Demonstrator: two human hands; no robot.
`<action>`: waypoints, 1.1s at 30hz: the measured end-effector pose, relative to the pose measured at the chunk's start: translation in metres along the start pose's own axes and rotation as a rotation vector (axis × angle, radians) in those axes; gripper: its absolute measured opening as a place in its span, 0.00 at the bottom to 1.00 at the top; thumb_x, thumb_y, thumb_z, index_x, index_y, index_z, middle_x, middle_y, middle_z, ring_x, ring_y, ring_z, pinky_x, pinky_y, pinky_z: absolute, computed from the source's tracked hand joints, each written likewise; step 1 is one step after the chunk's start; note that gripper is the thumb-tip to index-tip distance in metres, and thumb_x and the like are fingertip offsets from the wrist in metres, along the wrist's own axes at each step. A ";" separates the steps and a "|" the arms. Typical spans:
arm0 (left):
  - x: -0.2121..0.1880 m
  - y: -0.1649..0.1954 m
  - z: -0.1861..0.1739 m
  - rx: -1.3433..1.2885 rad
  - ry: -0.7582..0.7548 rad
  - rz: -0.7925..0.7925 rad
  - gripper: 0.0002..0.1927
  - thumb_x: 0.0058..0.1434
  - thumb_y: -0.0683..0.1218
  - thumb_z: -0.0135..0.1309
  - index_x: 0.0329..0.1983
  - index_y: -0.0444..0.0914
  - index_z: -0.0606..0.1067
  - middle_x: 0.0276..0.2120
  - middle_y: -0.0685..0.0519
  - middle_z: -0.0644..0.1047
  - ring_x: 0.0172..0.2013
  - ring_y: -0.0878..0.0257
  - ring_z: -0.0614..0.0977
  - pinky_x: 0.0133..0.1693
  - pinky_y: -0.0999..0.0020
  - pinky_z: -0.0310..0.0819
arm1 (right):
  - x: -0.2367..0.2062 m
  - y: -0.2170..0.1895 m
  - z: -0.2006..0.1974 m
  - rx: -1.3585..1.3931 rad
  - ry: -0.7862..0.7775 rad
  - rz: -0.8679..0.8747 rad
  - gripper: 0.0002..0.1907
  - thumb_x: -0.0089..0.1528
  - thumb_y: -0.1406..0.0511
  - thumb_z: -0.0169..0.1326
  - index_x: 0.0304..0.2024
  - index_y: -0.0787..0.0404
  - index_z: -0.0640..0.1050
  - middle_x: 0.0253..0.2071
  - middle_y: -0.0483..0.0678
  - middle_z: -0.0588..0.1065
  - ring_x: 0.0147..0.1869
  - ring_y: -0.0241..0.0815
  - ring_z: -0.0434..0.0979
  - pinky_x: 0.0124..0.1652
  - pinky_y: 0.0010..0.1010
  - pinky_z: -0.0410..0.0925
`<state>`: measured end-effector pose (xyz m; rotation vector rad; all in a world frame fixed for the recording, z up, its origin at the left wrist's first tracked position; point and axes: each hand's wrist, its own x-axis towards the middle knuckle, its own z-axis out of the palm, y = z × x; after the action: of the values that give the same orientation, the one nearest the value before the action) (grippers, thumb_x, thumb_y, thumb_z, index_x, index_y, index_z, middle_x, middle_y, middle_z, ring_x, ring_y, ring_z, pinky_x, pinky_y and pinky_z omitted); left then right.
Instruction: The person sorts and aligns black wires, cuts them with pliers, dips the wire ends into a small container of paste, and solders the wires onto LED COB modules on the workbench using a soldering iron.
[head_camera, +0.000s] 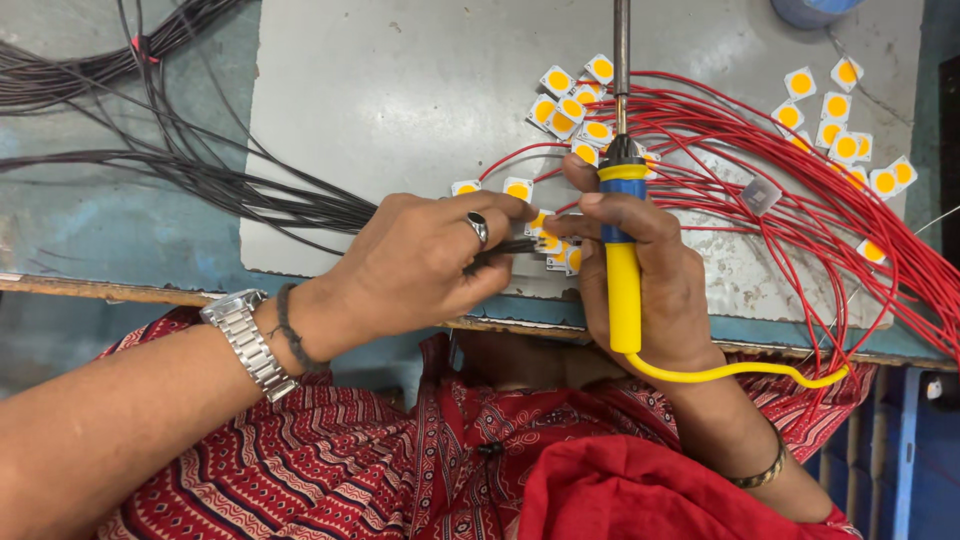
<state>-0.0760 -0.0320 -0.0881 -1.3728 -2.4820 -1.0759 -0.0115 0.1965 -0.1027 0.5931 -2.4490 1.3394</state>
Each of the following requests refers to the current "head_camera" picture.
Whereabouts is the blue round container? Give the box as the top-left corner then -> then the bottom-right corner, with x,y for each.
770,0 -> 865,31

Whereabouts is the bundle of red wires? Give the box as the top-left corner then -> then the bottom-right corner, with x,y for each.
478,70 -> 960,425

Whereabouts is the grey square chip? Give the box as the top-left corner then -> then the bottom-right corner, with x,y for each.
740,175 -> 783,218

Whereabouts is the grey metal work plate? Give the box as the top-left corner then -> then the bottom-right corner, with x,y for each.
238,0 -> 926,331

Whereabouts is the pile of yellow LED chips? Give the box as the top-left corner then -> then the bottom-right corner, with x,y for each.
771,55 -> 920,202
525,52 -> 663,181

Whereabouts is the person's right hand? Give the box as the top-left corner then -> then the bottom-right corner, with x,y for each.
543,153 -> 726,385

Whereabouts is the silver metal wristwatch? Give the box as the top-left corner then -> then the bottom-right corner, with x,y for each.
198,288 -> 301,404

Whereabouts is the thin grey wire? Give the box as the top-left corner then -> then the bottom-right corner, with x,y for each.
826,27 -> 915,128

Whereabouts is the black thread wristband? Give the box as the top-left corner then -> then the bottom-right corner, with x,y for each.
268,282 -> 332,375

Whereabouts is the bundle of black wires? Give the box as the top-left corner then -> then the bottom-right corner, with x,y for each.
0,0 -> 538,276

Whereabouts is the thin white wire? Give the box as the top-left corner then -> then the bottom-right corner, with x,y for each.
816,203 -> 960,355

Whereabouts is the dark gold bangle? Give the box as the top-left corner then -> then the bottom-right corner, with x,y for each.
726,426 -> 789,491

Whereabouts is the silver ring with black stone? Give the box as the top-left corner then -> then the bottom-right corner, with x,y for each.
464,210 -> 491,250

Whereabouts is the red patterned garment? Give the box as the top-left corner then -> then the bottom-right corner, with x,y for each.
93,306 -> 879,540

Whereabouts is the blue crate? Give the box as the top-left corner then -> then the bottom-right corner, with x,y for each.
804,366 -> 960,540

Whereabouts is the yellow blue soldering iron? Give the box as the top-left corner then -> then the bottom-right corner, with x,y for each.
597,0 -> 853,390

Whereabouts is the plain red cloth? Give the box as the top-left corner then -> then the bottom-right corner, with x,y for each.
517,433 -> 864,540

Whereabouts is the person's left hand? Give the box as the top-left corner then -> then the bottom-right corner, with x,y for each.
288,190 -> 540,369

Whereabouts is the red tie on wires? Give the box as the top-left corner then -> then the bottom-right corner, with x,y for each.
130,33 -> 162,66

